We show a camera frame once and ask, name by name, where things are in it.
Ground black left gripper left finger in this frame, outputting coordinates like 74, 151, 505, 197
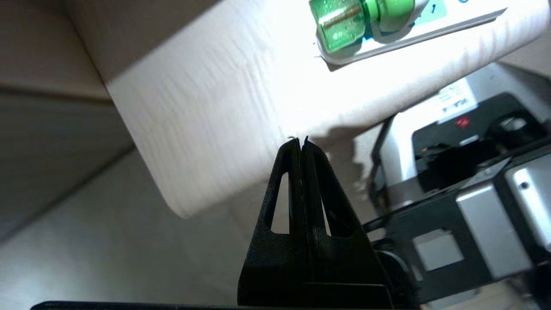
238, 138, 310, 307

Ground white power strip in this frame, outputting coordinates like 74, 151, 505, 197
316, 0, 509, 66

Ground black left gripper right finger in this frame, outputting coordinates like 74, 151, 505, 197
303, 137, 394, 307

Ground grey robot base shell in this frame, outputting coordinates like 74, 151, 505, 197
369, 62, 551, 211

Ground green mosquito repellent plug-in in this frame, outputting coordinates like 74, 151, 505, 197
308, 0, 431, 56

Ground black robot chassis frame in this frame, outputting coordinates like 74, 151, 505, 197
364, 144, 551, 310

